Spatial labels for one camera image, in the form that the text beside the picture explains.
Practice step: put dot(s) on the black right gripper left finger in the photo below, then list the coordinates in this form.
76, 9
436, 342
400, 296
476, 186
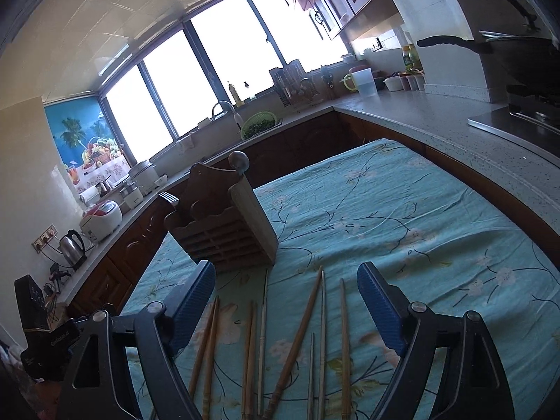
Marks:
98, 383

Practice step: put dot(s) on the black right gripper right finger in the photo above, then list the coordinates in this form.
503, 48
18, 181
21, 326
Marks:
473, 382

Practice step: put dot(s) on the silver metal fork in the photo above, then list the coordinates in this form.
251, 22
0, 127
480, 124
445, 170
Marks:
170, 198

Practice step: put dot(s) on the silver metal spoon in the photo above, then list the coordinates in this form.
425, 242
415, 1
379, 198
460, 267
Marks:
239, 162

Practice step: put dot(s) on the black speaker box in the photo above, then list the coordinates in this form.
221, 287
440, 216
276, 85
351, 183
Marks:
30, 302

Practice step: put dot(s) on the steel electric kettle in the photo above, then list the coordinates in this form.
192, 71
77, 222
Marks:
72, 247

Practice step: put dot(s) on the white red rice cooker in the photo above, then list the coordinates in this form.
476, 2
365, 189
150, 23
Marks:
101, 220

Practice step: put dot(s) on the wooden utensil holder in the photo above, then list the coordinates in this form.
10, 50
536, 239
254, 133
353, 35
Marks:
218, 219

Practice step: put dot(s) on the carved dark wooden chopstick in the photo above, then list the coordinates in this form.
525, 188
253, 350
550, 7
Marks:
294, 350

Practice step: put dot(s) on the teal floral tablecloth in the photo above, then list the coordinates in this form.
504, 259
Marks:
436, 239

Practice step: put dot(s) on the small white steamer pot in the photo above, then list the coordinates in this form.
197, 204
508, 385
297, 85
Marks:
131, 195

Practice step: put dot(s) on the white steel cooking pot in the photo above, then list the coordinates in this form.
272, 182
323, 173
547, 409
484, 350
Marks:
144, 174

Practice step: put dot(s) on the fruit poster window blind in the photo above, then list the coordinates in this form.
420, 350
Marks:
87, 145

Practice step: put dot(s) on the chrome sink faucet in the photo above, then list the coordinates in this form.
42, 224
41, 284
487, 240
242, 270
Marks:
223, 108

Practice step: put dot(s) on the green colander with greens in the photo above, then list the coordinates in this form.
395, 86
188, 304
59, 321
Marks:
257, 124

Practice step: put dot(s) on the yellow dish soap bottle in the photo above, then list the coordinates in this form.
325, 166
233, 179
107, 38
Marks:
235, 95

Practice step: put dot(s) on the gas stove top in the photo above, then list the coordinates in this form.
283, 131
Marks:
529, 120

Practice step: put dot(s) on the dish drying rack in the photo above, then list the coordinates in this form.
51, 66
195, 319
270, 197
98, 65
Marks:
292, 84

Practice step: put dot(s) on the white bowl on counter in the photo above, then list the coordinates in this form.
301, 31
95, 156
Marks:
393, 84

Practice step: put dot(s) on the yellow oil bottle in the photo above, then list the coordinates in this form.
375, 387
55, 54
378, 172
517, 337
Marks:
411, 59

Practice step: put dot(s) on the clear pitcher green handle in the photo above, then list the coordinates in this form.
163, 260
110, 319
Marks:
360, 79

